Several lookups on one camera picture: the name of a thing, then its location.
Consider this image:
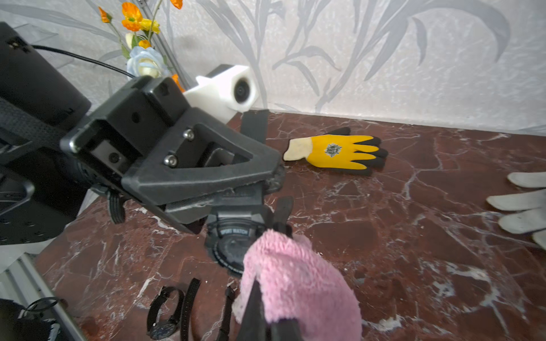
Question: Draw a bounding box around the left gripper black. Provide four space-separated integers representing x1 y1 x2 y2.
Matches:
61 76 282 234

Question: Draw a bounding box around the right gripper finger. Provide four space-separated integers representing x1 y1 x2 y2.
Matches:
238 280 267 341

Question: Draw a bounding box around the black watch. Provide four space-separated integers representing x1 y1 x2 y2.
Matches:
179 278 200 341
203 182 274 277
216 286 235 341

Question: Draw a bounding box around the pink fluffy cloth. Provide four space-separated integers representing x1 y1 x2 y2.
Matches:
232 230 362 340

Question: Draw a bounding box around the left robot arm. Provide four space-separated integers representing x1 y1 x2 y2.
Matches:
1 23 284 245

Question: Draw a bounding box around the artificial flower bouquet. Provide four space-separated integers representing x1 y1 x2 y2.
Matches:
97 1 185 92

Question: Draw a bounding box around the yellow black work glove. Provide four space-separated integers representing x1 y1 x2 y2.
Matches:
283 127 388 176

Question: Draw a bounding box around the white knit glove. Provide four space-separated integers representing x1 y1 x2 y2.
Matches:
486 172 545 249

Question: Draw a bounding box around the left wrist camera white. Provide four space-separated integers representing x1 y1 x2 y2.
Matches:
183 65 260 124

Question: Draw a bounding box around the black watch curled strap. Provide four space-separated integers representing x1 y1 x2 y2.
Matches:
146 286 185 341

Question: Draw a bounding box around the aluminium front rail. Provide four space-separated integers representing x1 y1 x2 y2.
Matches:
1 254 87 340

